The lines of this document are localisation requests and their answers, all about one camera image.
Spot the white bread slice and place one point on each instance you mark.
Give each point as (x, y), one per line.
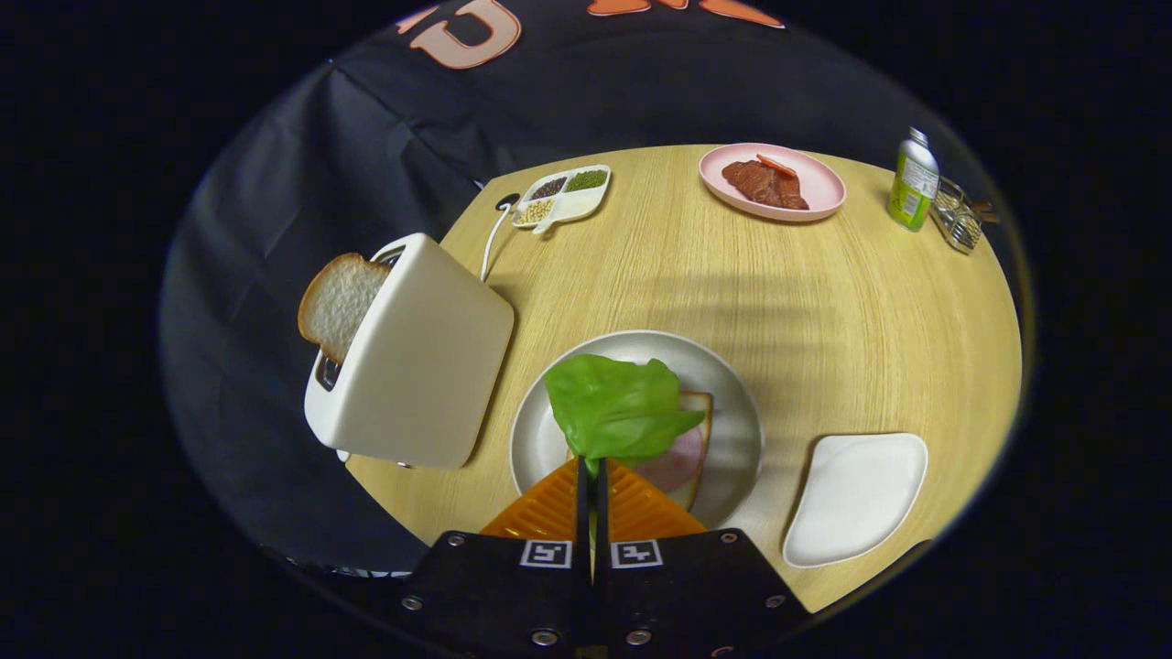
(339, 302)

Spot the pink ham slice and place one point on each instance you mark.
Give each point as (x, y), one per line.
(678, 462)

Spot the black backdrop cloth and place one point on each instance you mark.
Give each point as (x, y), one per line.
(275, 229)

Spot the red meat slices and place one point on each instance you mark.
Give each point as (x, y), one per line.
(760, 185)

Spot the small brown utensil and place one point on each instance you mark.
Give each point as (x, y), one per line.
(987, 216)

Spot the green label bottle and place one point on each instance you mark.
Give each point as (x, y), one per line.
(911, 188)

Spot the bread slice with ham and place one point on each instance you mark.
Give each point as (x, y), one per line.
(701, 407)

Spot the pile of green beans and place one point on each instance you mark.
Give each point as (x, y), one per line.
(586, 180)

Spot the orange carrot slice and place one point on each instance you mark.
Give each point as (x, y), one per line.
(776, 166)

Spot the cream white toaster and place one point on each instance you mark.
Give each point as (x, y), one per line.
(421, 366)

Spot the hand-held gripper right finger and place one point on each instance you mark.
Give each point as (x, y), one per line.
(678, 586)

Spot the round grey plate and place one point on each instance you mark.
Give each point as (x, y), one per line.
(540, 439)

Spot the pile of dark beans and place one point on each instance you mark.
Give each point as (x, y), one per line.
(549, 188)

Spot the pile of yellow beans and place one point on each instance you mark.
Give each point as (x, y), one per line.
(534, 211)

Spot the white divided seasoning tray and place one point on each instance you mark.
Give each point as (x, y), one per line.
(572, 203)

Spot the green lettuce leaf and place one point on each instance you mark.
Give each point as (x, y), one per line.
(613, 407)

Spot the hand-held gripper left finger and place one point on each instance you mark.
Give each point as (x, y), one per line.
(513, 586)

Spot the pink plate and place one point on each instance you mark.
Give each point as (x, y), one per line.
(819, 188)

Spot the white empty dish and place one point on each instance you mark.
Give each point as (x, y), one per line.
(856, 499)

